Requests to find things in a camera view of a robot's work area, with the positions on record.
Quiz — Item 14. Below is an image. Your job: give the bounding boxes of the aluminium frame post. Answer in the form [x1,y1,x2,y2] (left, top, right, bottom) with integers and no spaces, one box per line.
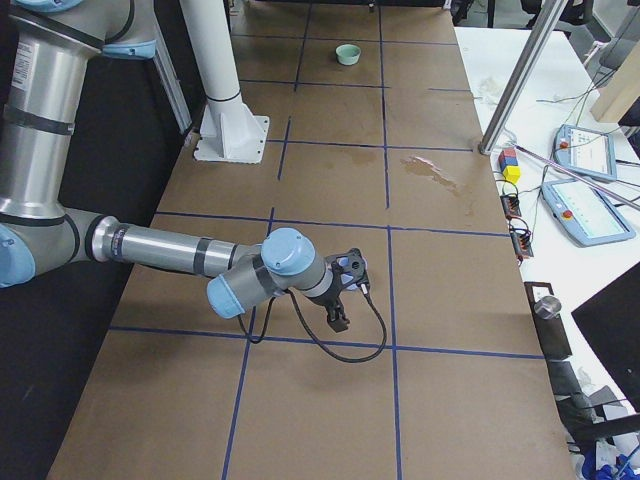
[478,0,568,155]

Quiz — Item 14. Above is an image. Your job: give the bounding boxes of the black electronics board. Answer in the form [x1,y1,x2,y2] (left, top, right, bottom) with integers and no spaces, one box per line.
[509,227,534,262]
[500,194,521,219]

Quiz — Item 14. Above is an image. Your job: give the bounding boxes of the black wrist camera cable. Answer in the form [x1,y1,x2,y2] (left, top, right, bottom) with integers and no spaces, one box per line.
[238,284,387,363]

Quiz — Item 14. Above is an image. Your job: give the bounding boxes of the red blue yellow blocks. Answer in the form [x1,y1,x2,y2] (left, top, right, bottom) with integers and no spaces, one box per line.
[498,148,521,184]

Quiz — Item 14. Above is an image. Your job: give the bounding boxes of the blue teach pendant near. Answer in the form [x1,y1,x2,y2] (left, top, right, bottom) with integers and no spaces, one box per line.
[541,180,636,247]

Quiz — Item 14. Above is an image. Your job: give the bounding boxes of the blue teach pendant far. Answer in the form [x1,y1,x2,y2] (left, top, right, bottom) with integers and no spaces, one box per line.
[553,124,618,182]

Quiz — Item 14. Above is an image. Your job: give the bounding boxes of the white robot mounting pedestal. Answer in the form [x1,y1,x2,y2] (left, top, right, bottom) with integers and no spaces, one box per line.
[180,0,270,164]

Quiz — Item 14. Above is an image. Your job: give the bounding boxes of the light blue plastic cup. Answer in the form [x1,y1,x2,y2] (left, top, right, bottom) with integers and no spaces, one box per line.
[336,253,370,293]

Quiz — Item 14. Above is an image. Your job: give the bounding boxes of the mint green plastic bowl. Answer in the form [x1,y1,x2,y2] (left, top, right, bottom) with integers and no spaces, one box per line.
[335,44,361,66]

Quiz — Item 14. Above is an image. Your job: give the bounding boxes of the green handled reach grabber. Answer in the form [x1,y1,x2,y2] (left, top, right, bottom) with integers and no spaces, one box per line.
[513,144,640,211]

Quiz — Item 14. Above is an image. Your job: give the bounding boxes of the steel cup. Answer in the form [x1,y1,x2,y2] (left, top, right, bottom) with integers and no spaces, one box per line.
[533,295,562,320]

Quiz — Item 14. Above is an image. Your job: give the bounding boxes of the blue teach pendant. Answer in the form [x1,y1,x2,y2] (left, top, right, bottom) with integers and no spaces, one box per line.
[553,124,618,182]
[541,180,636,247]

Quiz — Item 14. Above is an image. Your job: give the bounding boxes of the black Huawei monitor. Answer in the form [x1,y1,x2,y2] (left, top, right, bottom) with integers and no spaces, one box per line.
[572,264,640,411]

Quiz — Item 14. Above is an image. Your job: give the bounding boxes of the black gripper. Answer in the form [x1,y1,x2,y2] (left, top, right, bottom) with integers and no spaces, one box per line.
[322,248,371,331]

